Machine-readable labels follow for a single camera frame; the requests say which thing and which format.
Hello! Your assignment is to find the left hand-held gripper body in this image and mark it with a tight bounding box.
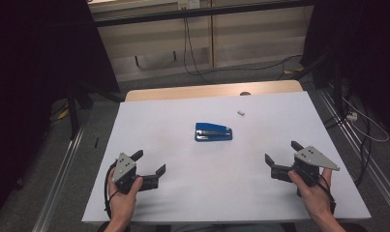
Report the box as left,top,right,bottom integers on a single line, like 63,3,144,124
112,152,161,195

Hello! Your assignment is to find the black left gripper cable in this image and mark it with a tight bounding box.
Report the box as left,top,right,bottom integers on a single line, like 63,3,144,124
104,160,120,220

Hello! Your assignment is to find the white wall socket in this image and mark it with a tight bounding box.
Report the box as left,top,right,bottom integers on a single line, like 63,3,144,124
177,0,201,10

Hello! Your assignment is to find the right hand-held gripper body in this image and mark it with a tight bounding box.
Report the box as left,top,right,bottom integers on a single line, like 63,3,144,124
270,145,341,197

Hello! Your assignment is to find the person's right hand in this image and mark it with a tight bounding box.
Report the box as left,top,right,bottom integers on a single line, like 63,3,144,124
287,167,337,220

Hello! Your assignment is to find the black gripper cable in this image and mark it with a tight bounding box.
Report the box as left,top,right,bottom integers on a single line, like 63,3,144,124
315,173,338,216
104,160,120,220

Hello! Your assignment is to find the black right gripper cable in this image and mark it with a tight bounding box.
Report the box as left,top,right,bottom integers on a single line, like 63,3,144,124
315,173,338,216

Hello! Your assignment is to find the blue stapler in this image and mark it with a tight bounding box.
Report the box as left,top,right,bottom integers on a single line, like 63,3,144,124
194,122,233,143

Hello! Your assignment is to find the beige cabinet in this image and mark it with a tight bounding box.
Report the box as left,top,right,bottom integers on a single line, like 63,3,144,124
89,0,315,83

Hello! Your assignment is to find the black floor cable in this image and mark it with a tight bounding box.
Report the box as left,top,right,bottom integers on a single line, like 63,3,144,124
211,53,305,76

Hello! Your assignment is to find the white cable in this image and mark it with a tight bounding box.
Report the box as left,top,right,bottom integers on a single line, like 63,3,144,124
341,96,390,143

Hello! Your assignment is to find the aluminium floor rail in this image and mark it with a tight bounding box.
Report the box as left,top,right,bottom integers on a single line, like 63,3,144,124
316,88,390,220
31,125,86,232

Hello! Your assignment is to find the black metal stand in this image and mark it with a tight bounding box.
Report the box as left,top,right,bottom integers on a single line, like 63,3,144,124
292,52,345,121
66,80,126,141

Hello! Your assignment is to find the black horizontal bar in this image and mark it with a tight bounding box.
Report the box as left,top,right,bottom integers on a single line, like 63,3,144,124
94,0,313,28

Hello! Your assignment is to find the black cable bundle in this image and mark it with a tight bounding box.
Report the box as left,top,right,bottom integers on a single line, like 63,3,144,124
322,96,373,188

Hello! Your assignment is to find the black curtain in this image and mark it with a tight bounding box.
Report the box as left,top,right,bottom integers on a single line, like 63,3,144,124
300,0,390,136
0,0,121,217

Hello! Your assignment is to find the black hanging cable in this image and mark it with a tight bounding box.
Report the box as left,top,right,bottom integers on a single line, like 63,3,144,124
182,9,216,85

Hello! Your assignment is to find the yellow floor tape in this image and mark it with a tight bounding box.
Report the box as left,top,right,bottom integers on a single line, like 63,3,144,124
56,108,70,121
283,67,305,76

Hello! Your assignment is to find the white table cover sheet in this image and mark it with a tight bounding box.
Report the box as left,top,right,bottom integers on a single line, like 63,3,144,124
81,91,372,224

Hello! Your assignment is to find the person's left hand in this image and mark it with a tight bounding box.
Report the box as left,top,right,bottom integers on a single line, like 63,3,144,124
107,167,144,223

